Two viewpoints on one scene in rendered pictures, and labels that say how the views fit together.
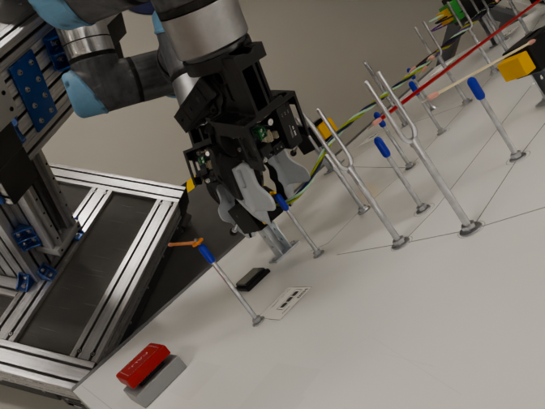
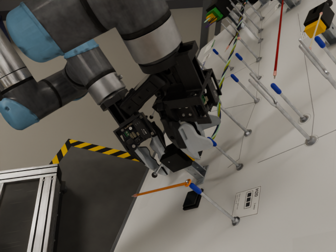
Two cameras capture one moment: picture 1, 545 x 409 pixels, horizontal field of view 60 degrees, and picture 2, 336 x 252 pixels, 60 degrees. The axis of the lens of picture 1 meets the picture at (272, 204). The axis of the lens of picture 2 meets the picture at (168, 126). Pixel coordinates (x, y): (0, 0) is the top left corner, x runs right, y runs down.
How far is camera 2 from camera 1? 0.21 m
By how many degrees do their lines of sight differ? 17
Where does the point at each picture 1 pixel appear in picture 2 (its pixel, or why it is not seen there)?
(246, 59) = (192, 53)
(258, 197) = (198, 143)
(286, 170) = not seen: hidden behind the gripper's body
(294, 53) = not seen: hidden behind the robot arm
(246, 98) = (194, 78)
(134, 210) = (25, 191)
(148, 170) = (20, 161)
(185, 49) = (151, 55)
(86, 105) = (25, 120)
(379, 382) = not seen: outside the picture
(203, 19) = (163, 32)
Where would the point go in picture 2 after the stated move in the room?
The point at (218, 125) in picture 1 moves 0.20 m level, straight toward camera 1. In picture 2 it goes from (172, 102) to (273, 202)
